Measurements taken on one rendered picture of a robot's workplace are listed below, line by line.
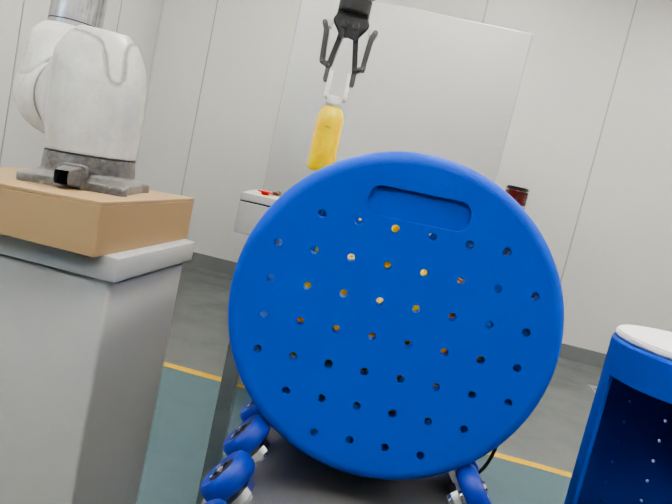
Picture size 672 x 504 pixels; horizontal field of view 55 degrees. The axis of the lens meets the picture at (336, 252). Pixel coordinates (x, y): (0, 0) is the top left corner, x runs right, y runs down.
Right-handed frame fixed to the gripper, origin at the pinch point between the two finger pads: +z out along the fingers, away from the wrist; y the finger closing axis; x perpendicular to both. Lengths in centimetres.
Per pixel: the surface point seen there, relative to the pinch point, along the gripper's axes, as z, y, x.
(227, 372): 77, -13, 7
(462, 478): 42, 26, -102
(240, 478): 42, 8, -111
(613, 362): 41, 61, -44
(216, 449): 98, -11, 7
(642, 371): 40, 63, -50
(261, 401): 39, 8, -102
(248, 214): 34.3, -14.3, -1.2
